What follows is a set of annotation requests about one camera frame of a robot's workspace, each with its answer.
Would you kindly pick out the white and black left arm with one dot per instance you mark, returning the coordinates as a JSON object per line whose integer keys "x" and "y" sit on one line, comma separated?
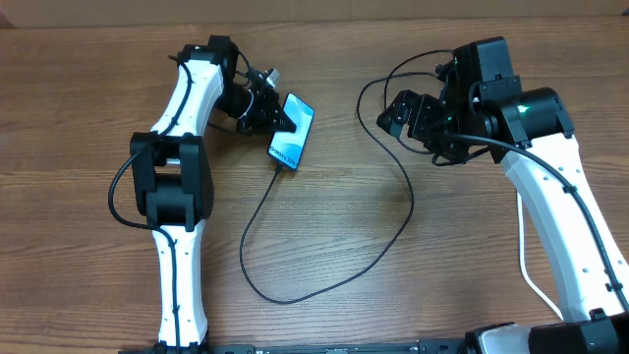
{"x": 172, "y": 179}

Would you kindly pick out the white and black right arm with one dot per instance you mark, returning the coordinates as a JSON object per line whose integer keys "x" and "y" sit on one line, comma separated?
{"x": 531, "y": 135}

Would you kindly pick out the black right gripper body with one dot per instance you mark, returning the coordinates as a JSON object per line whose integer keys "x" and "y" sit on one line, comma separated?
{"x": 432, "y": 128}

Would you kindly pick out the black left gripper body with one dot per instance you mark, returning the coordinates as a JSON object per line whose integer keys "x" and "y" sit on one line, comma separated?
{"x": 258, "y": 111}

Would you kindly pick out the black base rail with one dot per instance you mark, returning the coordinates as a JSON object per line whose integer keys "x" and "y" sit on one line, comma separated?
{"x": 422, "y": 346}

